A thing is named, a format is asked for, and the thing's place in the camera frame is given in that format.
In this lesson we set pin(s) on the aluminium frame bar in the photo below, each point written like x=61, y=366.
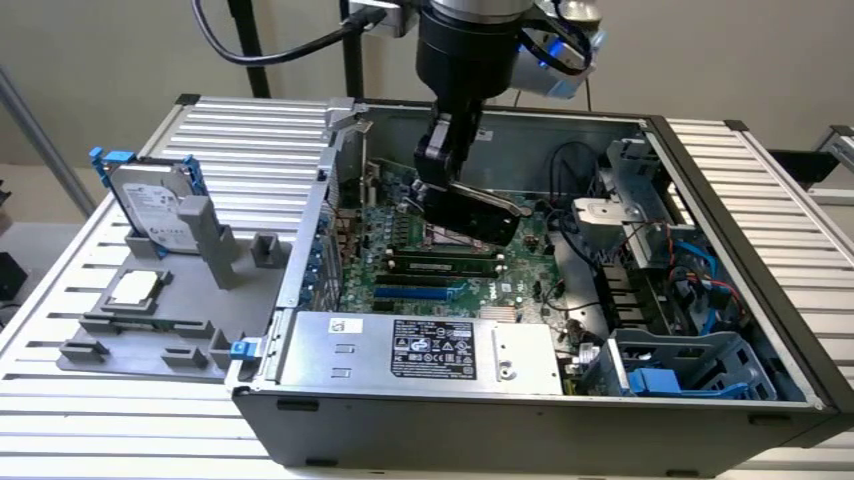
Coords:
x=41, y=135

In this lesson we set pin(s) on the metal drive cage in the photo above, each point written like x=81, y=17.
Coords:
x=635, y=210

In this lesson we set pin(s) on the black open PC case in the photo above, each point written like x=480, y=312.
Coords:
x=508, y=420

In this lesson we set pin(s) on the black box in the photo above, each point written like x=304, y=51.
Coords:
x=10, y=275

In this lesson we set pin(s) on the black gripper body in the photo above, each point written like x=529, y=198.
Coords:
x=468, y=55

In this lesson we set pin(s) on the green motherboard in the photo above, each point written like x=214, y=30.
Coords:
x=428, y=295

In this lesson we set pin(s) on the copper chipset heatsink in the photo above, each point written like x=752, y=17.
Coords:
x=501, y=314

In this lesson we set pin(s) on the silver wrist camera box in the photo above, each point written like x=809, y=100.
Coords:
x=390, y=17

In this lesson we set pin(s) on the silver CPU chip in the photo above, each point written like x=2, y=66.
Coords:
x=134, y=289

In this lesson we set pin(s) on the hard disk with blue caddy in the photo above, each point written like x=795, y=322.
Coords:
x=157, y=205

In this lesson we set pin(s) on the aluminium rail with black plate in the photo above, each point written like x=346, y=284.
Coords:
x=811, y=160

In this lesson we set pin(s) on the CPU socket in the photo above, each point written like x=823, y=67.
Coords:
x=461, y=239

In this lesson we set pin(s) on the black graphics card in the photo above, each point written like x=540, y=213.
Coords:
x=477, y=217

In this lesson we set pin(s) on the grey parts rack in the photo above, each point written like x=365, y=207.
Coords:
x=167, y=310

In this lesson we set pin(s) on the black expansion slot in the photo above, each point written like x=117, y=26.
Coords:
x=410, y=280

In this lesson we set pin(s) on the silver power supply unit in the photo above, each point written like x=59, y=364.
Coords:
x=414, y=350

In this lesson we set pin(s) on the blue case side latch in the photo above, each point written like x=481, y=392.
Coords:
x=244, y=349

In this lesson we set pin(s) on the RAM stick with white label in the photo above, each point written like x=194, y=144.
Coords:
x=444, y=265

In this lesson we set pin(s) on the blue expansion slot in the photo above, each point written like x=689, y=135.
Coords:
x=410, y=293

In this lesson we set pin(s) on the black stand pole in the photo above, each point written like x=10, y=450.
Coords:
x=254, y=45

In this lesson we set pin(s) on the blue disk bay latch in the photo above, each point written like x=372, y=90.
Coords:
x=656, y=382

